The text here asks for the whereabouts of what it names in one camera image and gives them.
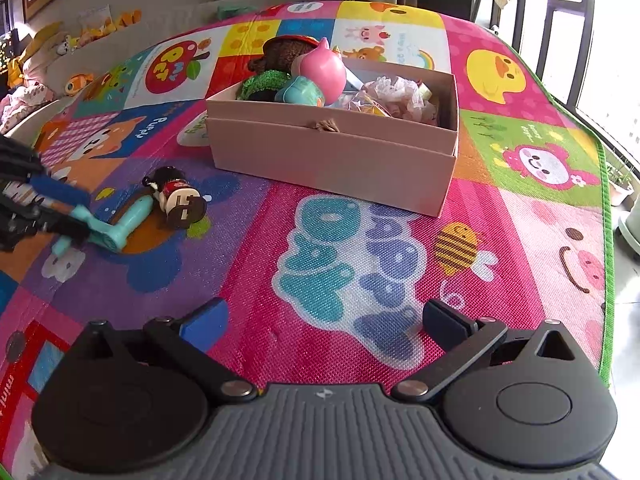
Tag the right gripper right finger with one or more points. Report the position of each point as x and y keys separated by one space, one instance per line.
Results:
x=464 y=342

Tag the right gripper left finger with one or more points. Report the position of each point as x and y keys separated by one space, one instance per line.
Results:
x=181 y=344

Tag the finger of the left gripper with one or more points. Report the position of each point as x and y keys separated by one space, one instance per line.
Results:
x=57 y=222
x=60 y=191

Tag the teal toy wrench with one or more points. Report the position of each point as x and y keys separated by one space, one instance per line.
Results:
x=112 y=237

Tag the orange plush toy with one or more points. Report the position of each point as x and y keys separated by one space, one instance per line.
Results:
x=77 y=83

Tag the toy soldier figurine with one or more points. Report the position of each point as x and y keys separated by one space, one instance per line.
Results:
x=179 y=200

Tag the colourful cartoon play mat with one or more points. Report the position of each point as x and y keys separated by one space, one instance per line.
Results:
x=321 y=287

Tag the yellow plush toys row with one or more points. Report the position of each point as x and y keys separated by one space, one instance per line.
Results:
x=97 y=24

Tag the pink cardboard box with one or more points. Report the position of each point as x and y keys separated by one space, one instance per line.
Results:
x=383 y=160

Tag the white plant pot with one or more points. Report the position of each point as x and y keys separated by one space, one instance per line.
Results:
x=629 y=227

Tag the green cloth item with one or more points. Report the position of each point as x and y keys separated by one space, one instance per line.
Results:
x=229 y=12

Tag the brown haired green doll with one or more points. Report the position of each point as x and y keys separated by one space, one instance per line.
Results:
x=273 y=70

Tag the crinkled plastic wrapper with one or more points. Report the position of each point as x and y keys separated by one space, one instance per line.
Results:
x=393 y=97

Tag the teal round toy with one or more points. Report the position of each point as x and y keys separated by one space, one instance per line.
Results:
x=301 y=91

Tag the pink round toy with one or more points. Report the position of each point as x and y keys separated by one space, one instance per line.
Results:
x=325 y=68

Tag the black window frame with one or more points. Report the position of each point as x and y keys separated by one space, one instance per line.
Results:
x=553 y=37

